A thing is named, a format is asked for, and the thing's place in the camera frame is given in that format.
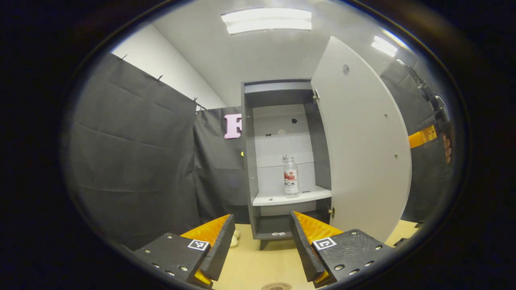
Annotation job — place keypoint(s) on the round brown coaster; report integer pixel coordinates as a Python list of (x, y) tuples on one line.
[(276, 286)]

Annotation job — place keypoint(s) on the grey cabinet door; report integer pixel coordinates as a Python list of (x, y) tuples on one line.
[(363, 141)]

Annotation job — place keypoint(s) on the dark grey cabinet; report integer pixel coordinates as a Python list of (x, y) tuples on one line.
[(320, 153)]

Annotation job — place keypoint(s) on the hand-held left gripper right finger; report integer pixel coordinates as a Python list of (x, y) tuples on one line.
[(304, 249)]

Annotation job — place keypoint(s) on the clear plastic bottle red label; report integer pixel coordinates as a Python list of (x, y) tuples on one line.
[(291, 179)]

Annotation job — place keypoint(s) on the black backdrop cloth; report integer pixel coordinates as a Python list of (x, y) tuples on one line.
[(133, 161)]

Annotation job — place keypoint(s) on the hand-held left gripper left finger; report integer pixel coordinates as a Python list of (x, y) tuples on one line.
[(219, 249)]

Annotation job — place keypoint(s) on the ceiling light panel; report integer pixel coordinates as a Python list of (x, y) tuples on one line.
[(383, 46), (266, 20)]

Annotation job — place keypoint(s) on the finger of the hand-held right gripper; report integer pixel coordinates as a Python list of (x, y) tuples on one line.
[(421, 137)]

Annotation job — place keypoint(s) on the cream plush toy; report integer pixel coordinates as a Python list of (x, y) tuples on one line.
[(234, 239)]

